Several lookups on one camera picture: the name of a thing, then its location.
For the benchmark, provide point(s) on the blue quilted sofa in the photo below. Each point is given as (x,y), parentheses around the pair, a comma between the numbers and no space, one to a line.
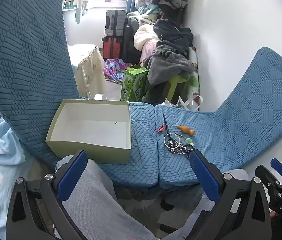
(26,67)

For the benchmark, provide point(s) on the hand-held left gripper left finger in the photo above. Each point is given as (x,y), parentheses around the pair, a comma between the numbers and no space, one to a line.
(72,175)

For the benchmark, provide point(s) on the black hair stick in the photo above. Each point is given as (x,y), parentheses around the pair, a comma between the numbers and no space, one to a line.
(166,125)

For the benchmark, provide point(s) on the rhinestone brooch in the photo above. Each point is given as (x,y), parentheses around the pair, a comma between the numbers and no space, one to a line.
(171,143)

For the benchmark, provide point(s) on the grey patterned floor mat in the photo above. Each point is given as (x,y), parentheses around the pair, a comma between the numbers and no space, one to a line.
(141,202)

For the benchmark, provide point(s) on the floral printed rolled mat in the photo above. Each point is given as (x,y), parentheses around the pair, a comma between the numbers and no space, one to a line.
(194,80)

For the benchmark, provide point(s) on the cream padded jacket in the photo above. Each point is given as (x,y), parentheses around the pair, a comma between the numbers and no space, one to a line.
(143,36)

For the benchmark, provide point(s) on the black suitcase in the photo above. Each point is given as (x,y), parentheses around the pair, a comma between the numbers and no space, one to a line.
(129,45)

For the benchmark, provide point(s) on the red suitcase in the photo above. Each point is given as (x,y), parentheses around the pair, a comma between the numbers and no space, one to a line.
(112,48)

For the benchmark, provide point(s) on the pink blanket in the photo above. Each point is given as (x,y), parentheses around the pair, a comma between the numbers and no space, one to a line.
(149,50)

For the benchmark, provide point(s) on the green plastic stool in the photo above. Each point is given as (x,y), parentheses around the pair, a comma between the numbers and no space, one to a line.
(173,85)

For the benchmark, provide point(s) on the dark bangle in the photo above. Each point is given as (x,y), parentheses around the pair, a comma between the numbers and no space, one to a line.
(165,141)

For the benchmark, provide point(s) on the grey fleece garment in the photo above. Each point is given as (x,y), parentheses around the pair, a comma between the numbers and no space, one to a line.
(168,62)

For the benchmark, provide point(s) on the grey hard suitcase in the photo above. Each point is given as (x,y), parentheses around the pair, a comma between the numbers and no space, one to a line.
(114,23)

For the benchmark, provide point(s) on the cream lace-covered furniture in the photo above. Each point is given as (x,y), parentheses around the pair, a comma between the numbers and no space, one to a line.
(88,65)

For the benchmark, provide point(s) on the orange gourd pendant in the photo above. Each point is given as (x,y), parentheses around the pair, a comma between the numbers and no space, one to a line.
(184,129)

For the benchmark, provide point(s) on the small pink ornament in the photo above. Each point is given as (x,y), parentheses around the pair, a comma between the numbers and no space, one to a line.
(161,129)

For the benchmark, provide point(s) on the green bead charm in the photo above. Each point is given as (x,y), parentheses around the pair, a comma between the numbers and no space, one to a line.
(189,141)

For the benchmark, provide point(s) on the dark navy garment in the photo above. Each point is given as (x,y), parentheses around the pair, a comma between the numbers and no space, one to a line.
(173,33)

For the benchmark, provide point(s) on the pale green cardboard box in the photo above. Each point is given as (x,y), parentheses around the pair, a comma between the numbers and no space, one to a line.
(88,150)

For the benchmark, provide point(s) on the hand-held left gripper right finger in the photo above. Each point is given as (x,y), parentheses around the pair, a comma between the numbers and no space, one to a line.
(205,177)

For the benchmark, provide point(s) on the green printed carton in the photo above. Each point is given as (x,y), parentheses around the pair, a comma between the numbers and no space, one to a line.
(133,83)

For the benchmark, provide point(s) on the teal curtain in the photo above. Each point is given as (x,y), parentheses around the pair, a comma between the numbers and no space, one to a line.
(131,3)

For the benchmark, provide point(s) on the purple patterned plastic bag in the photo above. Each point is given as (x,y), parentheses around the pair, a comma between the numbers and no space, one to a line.
(114,70)

